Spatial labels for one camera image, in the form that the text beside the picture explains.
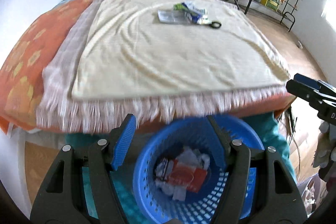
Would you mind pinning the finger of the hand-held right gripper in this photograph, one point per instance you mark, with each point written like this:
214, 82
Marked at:
296, 90
305, 79

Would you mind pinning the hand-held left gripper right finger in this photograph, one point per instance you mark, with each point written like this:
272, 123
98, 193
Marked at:
219, 140

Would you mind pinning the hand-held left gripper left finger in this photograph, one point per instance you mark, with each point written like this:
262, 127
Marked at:
123, 140

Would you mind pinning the red cardboard box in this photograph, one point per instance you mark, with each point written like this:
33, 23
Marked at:
186, 174

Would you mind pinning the blue plastic basket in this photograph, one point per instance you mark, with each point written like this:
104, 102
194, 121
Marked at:
210, 200

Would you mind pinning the white plastic bag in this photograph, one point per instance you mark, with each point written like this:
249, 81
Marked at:
178, 192

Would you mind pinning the small white floor object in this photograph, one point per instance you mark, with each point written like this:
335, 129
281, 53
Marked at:
299, 45

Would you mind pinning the pale patterned cloth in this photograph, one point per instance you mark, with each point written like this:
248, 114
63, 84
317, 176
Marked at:
325, 148

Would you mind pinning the bright window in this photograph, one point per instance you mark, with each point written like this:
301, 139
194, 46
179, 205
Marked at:
331, 3

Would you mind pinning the yellow striped cloth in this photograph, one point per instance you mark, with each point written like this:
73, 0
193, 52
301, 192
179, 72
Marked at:
157, 56

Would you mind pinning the pink plaid fringed cloth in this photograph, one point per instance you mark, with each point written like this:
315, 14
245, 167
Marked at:
63, 61

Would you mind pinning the blue and white packet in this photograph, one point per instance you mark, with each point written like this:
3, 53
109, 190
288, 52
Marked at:
197, 15

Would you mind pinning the orange floral blanket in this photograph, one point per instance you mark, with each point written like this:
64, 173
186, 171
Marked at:
26, 56

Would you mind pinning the clear plastic wrapper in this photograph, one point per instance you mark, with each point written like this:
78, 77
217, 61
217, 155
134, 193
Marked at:
170, 16

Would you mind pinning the green and white packet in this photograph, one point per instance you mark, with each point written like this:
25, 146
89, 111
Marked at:
180, 6

